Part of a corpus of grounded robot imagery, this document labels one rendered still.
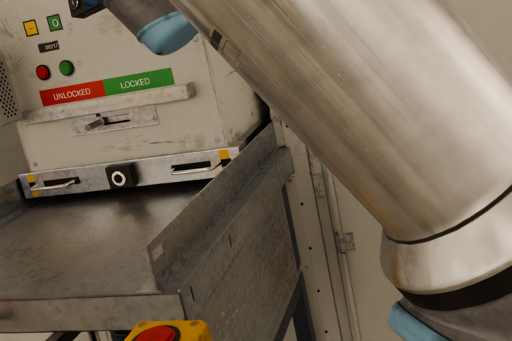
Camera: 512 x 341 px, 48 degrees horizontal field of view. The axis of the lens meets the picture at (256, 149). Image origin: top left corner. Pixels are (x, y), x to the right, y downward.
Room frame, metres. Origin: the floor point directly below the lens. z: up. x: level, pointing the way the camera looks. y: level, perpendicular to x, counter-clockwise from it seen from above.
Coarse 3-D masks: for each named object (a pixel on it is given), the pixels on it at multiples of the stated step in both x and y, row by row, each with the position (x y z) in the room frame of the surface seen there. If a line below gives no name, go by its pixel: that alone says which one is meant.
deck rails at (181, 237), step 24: (264, 144) 1.27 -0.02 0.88; (240, 168) 1.09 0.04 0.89; (0, 192) 1.24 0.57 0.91; (216, 192) 0.96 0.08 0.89; (240, 192) 1.06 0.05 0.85; (0, 216) 1.22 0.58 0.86; (192, 216) 0.85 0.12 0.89; (216, 216) 0.94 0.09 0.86; (168, 240) 0.77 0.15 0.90; (192, 240) 0.84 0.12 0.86; (168, 264) 0.75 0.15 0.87; (144, 288) 0.73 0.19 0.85
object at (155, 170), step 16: (240, 144) 1.14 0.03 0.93; (128, 160) 1.21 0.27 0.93; (144, 160) 1.19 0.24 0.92; (160, 160) 1.18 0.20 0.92; (176, 160) 1.17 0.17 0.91; (192, 160) 1.16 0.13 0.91; (208, 160) 1.15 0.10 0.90; (224, 160) 1.14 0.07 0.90; (48, 176) 1.27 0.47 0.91; (64, 176) 1.26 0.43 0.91; (80, 176) 1.25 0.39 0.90; (96, 176) 1.23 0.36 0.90; (144, 176) 1.20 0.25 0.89; (160, 176) 1.19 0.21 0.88; (176, 176) 1.17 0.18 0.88; (192, 176) 1.16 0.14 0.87; (208, 176) 1.15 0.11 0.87; (48, 192) 1.28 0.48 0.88; (64, 192) 1.26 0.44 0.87; (80, 192) 1.25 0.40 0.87
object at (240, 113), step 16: (208, 48) 1.15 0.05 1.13; (224, 64) 1.22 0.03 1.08; (224, 80) 1.20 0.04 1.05; (240, 80) 1.30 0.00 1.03; (224, 96) 1.18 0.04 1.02; (240, 96) 1.28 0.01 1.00; (256, 96) 1.39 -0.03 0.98; (224, 112) 1.16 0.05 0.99; (240, 112) 1.26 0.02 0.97; (256, 112) 1.36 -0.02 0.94; (224, 128) 1.15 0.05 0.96; (240, 128) 1.23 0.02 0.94
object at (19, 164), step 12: (0, 132) 1.48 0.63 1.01; (12, 132) 1.50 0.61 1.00; (0, 144) 1.47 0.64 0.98; (12, 144) 1.49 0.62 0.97; (0, 156) 1.46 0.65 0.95; (12, 156) 1.49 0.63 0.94; (24, 156) 1.51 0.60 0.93; (0, 168) 1.46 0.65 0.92; (12, 168) 1.48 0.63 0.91; (24, 168) 1.50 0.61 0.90; (0, 180) 1.45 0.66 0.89; (12, 180) 1.47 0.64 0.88
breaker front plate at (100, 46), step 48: (0, 0) 1.28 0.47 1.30; (48, 0) 1.25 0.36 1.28; (0, 48) 1.29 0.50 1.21; (96, 48) 1.22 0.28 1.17; (144, 48) 1.19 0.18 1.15; (192, 48) 1.16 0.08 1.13; (48, 144) 1.28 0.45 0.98; (96, 144) 1.24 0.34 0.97; (144, 144) 1.20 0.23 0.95; (192, 144) 1.17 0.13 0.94
